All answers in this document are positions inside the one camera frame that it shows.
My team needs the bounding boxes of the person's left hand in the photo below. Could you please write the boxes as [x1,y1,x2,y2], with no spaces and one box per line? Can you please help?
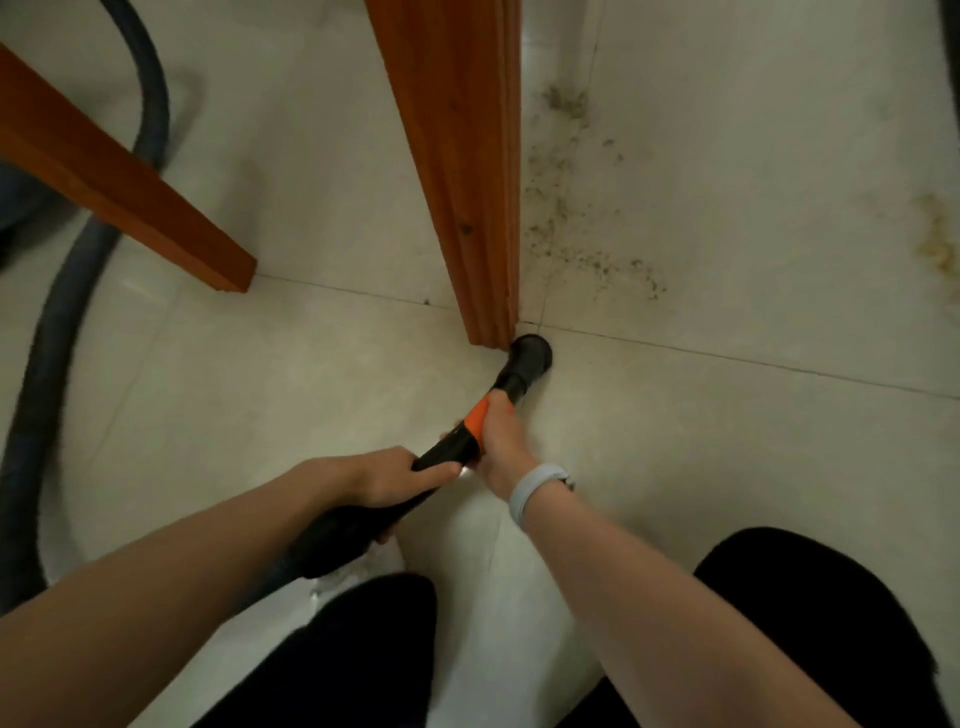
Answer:
[288,446,464,546]

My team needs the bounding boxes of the person's right hand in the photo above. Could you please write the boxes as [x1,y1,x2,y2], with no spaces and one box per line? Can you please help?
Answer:
[439,393,541,501]

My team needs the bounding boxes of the black orange vacuum nozzle wand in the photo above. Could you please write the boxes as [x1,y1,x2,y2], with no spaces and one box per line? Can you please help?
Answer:
[281,333,556,582]

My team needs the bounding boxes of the person's left forearm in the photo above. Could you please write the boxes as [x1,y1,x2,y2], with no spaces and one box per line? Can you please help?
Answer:
[0,468,354,728]

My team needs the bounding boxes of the person's right forearm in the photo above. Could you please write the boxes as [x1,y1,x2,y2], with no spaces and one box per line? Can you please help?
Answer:
[517,491,864,728]

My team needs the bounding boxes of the grey wristband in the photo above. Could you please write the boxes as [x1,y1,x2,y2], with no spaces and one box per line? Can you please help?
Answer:
[507,462,577,532]

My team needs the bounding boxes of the person's left leg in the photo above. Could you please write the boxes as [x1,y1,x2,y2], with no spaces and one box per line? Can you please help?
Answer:
[191,571,439,728]

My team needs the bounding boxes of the person's leg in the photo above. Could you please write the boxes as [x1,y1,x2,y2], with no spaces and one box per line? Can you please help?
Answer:
[191,571,439,728]
[558,526,942,728]

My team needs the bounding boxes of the person's right leg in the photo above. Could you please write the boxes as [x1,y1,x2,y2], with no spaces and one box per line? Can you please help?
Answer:
[558,526,942,728]

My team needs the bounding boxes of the wooden furniture leg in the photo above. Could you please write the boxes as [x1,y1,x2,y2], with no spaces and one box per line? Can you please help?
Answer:
[0,43,258,294]

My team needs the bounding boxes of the wooden door frame post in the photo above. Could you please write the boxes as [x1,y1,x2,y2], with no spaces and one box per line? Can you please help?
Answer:
[364,0,524,352]

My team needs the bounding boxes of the grey vacuum hose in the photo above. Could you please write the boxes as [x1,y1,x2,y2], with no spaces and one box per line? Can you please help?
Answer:
[0,0,172,616]

